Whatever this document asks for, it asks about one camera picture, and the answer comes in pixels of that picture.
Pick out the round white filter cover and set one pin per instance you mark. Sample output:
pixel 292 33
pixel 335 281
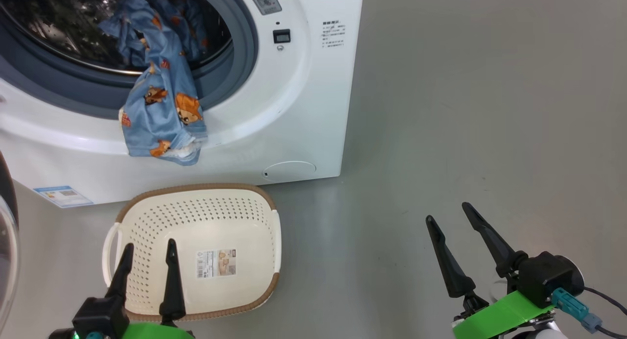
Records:
pixel 289 171

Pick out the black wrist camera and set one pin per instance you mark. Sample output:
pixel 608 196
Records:
pixel 98 317
pixel 548 278

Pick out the white front-load washing machine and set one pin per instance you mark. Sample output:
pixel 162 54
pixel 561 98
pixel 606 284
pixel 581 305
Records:
pixel 294 108

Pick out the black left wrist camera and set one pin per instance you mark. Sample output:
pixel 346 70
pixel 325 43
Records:
pixel 98 317

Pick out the cream perforated laundry basket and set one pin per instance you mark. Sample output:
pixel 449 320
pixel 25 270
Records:
pixel 196 295

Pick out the small blue cartoon garment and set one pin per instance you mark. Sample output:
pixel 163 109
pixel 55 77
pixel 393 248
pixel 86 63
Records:
pixel 193 25

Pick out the small black text label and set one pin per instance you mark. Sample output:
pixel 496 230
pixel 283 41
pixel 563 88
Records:
pixel 333 34

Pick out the blue energy label sticker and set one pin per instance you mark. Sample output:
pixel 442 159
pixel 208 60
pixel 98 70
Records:
pixel 62 196

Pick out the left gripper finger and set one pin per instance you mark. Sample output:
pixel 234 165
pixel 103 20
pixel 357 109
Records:
pixel 173 295
pixel 122 275

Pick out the steel washer drum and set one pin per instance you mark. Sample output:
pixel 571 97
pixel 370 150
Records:
pixel 59 25

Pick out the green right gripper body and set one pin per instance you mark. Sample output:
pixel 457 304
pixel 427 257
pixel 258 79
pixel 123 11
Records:
pixel 499 314

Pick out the basket product sticker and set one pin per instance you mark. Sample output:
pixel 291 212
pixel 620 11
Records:
pixel 216 263

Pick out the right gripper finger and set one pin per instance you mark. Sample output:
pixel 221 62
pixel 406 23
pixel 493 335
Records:
pixel 499 253
pixel 453 270

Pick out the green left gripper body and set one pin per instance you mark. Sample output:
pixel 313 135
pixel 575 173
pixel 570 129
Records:
pixel 156 331

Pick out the black door latch socket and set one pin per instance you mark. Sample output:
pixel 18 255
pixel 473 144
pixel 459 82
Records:
pixel 281 36

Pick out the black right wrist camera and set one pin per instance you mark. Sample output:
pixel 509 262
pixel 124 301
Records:
pixel 548 278

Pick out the large blue cartoon garment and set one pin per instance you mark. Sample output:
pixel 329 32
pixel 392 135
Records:
pixel 161 113

